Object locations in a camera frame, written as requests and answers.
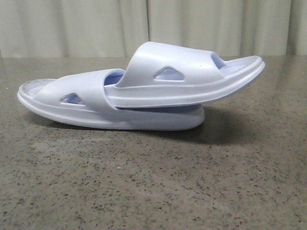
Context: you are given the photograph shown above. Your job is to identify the light blue slipper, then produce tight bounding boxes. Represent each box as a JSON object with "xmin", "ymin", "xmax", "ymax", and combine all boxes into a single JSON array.
[
  {"xmin": 17, "ymin": 69, "xmax": 205, "ymax": 131},
  {"xmin": 105, "ymin": 42, "xmax": 265, "ymax": 108}
]

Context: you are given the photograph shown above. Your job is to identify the grey-white curtain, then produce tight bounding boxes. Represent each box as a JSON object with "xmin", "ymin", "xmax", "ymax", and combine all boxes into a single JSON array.
[{"xmin": 0, "ymin": 0, "xmax": 307, "ymax": 58}]

